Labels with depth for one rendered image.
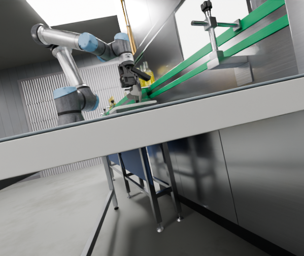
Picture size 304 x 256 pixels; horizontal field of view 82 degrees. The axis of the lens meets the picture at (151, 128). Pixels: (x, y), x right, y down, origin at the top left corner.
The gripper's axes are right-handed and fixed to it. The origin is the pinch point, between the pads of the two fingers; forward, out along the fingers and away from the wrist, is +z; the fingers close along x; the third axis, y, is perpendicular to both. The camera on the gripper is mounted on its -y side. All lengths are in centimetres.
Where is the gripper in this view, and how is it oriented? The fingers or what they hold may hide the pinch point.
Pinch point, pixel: (139, 100)
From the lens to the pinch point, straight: 94.5
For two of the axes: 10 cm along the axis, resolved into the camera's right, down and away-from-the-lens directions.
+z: 2.1, 9.8, 0.3
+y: -8.8, 2.1, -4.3
